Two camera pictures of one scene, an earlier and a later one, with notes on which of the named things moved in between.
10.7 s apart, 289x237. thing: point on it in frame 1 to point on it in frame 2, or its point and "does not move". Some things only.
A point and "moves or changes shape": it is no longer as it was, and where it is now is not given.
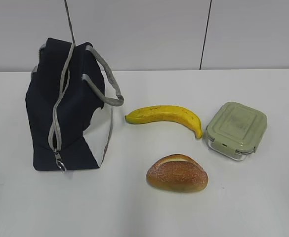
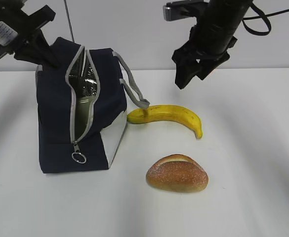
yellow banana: x=166 y=113 does not move
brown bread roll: x=177 y=172 does not move
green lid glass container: x=236 y=131 to x=82 y=107
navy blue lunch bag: x=64 y=92 moves or changes shape
